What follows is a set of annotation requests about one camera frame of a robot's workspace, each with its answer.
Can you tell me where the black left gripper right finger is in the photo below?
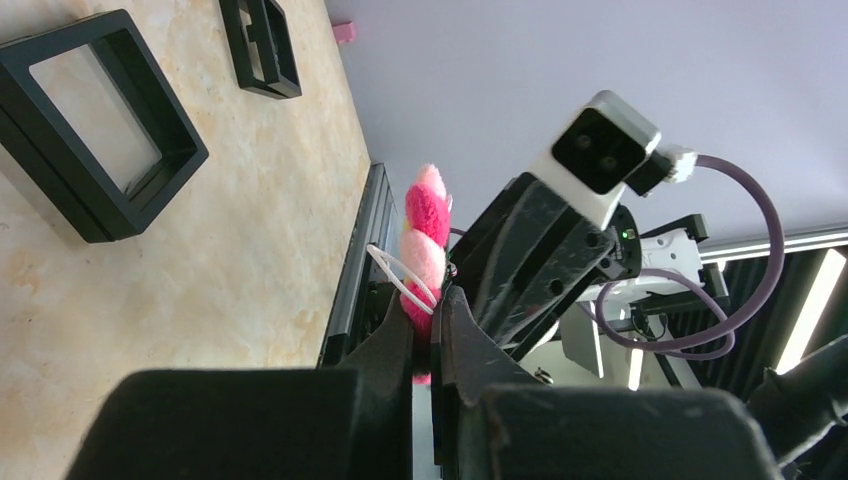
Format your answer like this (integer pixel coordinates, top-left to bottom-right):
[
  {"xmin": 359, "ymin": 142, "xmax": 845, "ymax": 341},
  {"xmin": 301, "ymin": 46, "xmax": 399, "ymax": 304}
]
[{"xmin": 431, "ymin": 286, "xmax": 781, "ymax": 479}]

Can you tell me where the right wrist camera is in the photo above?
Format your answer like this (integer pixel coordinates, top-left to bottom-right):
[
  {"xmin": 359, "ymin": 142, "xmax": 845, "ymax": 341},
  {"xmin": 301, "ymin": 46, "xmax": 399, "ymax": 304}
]
[{"xmin": 528, "ymin": 90, "xmax": 698, "ymax": 230}]

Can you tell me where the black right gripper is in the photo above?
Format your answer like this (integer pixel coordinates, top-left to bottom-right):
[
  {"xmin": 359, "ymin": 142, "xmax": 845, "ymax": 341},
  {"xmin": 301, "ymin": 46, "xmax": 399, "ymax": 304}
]
[{"xmin": 447, "ymin": 173, "xmax": 644, "ymax": 362}]

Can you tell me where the black square frame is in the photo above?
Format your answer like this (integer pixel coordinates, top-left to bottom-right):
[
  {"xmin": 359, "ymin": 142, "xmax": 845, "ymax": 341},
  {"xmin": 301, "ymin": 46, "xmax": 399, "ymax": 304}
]
[
  {"xmin": 1, "ymin": 9, "xmax": 208, "ymax": 244},
  {"xmin": 219, "ymin": 0, "xmax": 302, "ymax": 100}
]

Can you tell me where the pink flower brooch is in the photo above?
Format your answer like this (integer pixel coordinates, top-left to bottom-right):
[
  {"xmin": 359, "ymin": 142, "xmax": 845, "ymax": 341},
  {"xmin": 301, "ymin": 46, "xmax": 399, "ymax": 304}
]
[{"xmin": 367, "ymin": 164, "xmax": 452, "ymax": 385}]

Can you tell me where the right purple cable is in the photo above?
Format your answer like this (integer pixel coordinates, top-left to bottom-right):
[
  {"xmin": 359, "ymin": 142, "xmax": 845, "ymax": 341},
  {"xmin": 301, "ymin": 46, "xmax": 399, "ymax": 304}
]
[{"xmin": 594, "ymin": 153, "xmax": 786, "ymax": 362}]

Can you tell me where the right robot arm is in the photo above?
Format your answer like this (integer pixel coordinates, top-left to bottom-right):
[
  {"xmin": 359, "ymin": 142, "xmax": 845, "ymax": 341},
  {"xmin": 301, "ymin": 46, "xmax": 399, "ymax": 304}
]
[{"xmin": 449, "ymin": 173, "xmax": 727, "ymax": 361}]

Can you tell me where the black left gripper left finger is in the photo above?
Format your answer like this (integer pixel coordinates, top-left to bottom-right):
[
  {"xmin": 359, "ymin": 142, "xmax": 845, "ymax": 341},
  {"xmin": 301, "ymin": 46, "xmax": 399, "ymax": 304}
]
[{"xmin": 67, "ymin": 298, "xmax": 414, "ymax": 479}]

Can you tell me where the green pink toy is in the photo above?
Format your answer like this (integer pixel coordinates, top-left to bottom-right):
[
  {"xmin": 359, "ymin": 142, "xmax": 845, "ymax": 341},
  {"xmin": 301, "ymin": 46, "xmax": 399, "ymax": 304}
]
[{"xmin": 332, "ymin": 21, "xmax": 357, "ymax": 44}]

